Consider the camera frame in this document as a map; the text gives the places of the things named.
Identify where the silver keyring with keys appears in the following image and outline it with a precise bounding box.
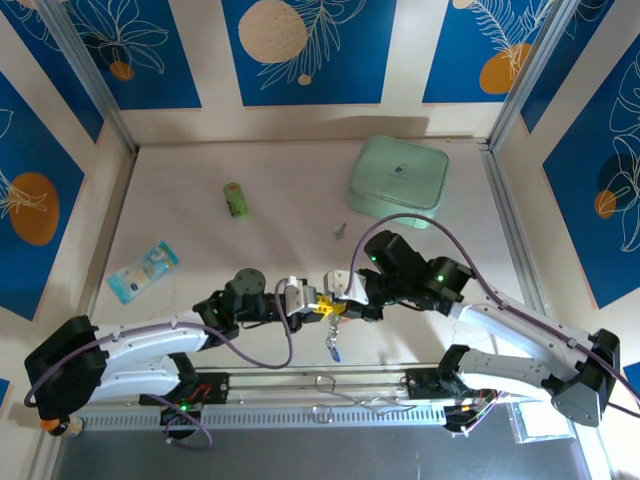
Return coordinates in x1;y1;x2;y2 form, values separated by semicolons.
323;317;345;351

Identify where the mint green square box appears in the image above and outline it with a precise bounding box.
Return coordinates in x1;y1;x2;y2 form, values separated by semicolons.
347;135;450;230

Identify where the green can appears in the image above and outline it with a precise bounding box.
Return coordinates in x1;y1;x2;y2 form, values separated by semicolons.
222;181;250;220

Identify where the blue wet wipes packet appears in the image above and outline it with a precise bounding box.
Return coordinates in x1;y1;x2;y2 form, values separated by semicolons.
107;241;180;305

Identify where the clear plastic bag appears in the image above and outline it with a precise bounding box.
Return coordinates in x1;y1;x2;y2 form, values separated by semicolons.
507;402;574;444

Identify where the beige bottle orange band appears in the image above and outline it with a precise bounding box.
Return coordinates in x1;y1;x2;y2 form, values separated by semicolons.
39;417;84;439

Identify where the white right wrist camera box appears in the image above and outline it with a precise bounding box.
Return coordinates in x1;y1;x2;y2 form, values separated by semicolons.
323;269;369;305

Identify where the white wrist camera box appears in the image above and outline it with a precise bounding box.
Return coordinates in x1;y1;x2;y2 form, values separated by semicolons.
284;276;309;316
323;269;369;305

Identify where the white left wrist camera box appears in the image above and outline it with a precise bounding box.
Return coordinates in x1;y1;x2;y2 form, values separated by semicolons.
284;276;309;316

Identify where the bent silver wire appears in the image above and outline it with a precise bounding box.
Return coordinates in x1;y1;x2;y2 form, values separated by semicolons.
312;374;419;421

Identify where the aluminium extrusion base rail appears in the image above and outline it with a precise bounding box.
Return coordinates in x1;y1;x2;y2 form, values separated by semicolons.
189;367;451;404

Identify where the slotted grey cable duct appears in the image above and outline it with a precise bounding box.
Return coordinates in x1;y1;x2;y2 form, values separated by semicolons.
82;404;446;431

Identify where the aluminium table side rail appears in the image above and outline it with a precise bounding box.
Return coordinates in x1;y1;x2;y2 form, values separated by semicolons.
74;149;139;351
482;142;556;336

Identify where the blue floral wall panel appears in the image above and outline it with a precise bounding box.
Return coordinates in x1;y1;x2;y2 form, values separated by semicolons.
62;0;203;111
221;0;399;107
0;69;86;321
422;0;569;105
542;32;640;310

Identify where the aluminium frame post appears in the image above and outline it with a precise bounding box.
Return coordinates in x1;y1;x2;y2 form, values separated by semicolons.
37;0;140;154
487;0;615;154

